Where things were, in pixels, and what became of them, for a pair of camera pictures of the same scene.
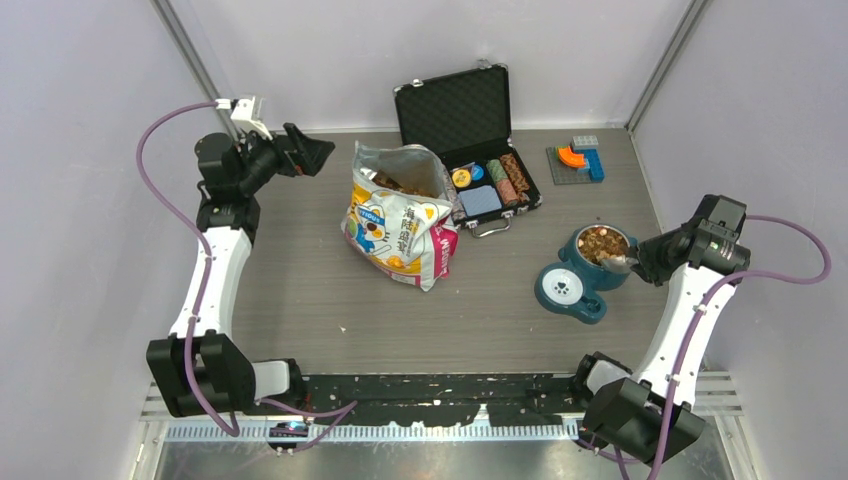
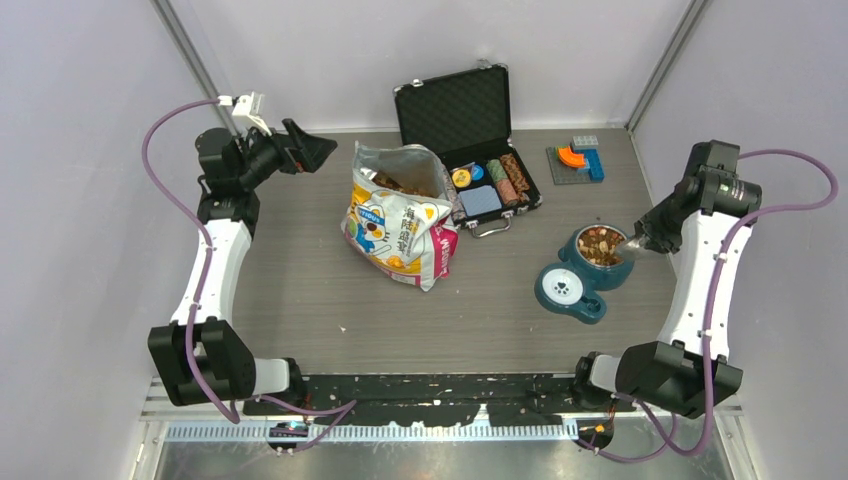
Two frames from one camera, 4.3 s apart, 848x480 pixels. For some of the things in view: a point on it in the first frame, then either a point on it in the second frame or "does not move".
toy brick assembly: (578, 162) does not move
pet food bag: (400, 215) does not move
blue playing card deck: (480, 200) does not move
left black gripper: (314, 152) does not move
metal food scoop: (619, 264) -> (632, 244)
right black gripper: (649, 267) -> (650, 225)
